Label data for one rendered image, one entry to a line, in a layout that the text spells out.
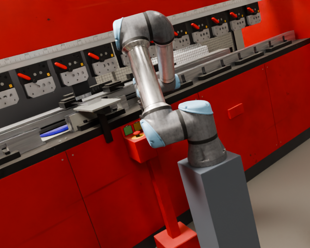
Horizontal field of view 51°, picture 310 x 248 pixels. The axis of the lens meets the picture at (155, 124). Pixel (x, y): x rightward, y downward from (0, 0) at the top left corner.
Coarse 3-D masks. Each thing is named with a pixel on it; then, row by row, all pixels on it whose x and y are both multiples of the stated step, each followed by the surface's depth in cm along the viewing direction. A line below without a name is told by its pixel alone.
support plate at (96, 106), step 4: (104, 100) 184; (108, 100) 180; (112, 100) 176; (116, 100) 173; (120, 100) 174; (92, 104) 182; (96, 104) 178; (100, 104) 175; (104, 104) 171; (108, 104) 170; (76, 108) 184; (84, 108) 177; (88, 108) 173; (92, 108) 170; (96, 108) 166; (100, 108) 167
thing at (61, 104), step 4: (72, 96) 212; (64, 100) 204; (68, 100) 206; (72, 100) 206; (76, 100) 207; (80, 100) 209; (60, 104) 209; (64, 104) 203; (68, 104) 205; (72, 104) 204; (76, 104) 198; (64, 108) 205
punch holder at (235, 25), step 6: (240, 6) 254; (228, 12) 249; (234, 12) 251; (240, 12) 255; (228, 18) 251; (234, 18) 251; (228, 24) 253; (234, 24) 251; (240, 24) 255; (234, 30) 252
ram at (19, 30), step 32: (0, 0) 160; (32, 0) 168; (64, 0) 177; (96, 0) 188; (128, 0) 199; (160, 0) 212; (192, 0) 227; (224, 0) 244; (256, 0) 265; (0, 32) 161; (32, 32) 169; (64, 32) 178; (96, 32) 189
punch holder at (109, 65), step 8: (96, 48) 189; (104, 48) 192; (88, 56) 190; (104, 56) 192; (88, 64) 195; (96, 64) 190; (104, 64) 193; (112, 64) 195; (96, 72) 190; (104, 72) 193
